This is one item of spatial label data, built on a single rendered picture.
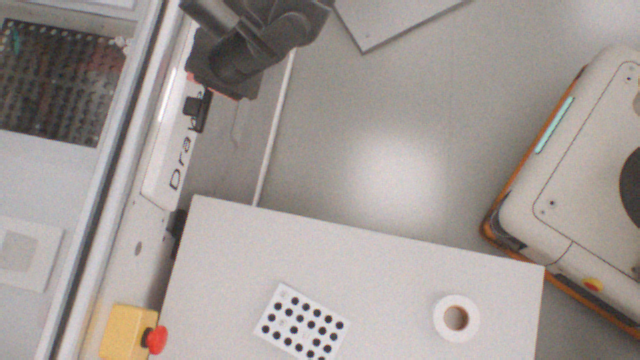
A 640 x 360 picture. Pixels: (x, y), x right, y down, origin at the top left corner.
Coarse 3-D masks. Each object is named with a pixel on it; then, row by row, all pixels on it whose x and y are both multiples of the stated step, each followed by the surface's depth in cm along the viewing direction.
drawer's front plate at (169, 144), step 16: (192, 32) 85; (176, 80) 83; (176, 96) 82; (192, 96) 87; (176, 112) 81; (160, 128) 81; (176, 128) 83; (160, 144) 80; (176, 144) 84; (192, 144) 91; (160, 160) 80; (176, 160) 85; (160, 176) 80; (176, 176) 87; (144, 192) 79; (160, 192) 81; (176, 192) 88
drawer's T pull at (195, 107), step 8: (208, 96) 84; (184, 104) 84; (192, 104) 83; (200, 104) 83; (208, 104) 83; (184, 112) 83; (192, 112) 83; (200, 112) 83; (200, 120) 83; (200, 128) 82
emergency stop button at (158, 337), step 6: (156, 330) 77; (162, 330) 78; (150, 336) 78; (156, 336) 77; (162, 336) 77; (150, 342) 77; (156, 342) 77; (162, 342) 78; (150, 348) 77; (156, 348) 77; (162, 348) 78; (156, 354) 78
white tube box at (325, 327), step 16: (288, 288) 87; (272, 304) 87; (288, 304) 87; (304, 304) 90; (320, 304) 87; (272, 320) 90; (288, 320) 86; (304, 320) 86; (320, 320) 86; (336, 320) 86; (272, 336) 86; (288, 336) 86; (320, 336) 85; (336, 336) 89; (304, 352) 85; (320, 352) 85
